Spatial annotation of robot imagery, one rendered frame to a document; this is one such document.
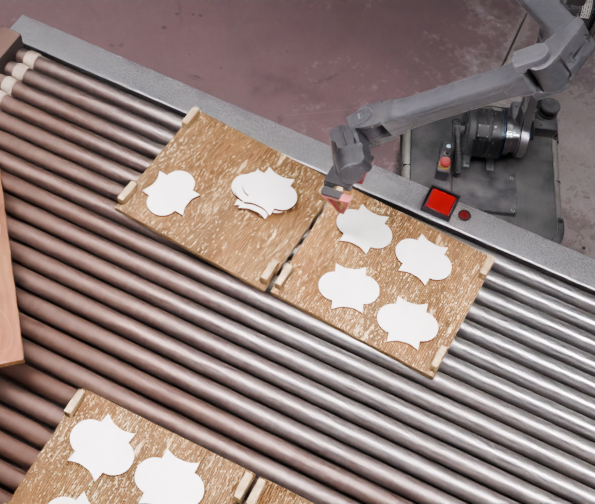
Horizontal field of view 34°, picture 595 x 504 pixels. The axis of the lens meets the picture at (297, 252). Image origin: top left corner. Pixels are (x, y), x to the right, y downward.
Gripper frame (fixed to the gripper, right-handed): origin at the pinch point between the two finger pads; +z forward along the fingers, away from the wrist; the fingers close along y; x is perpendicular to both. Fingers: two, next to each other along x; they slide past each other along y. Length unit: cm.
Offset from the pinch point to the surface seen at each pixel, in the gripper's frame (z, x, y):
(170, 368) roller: 11, 20, -50
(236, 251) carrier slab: 8.1, 21.0, -18.6
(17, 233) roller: 0, 67, -38
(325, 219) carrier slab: 10.8, 7.1, -0.6
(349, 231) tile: 11.5, 0.6, -1.3
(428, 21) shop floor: 90, 51, 166
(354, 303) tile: 14.3, -8.2, -17.9
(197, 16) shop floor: 72, 129, 121
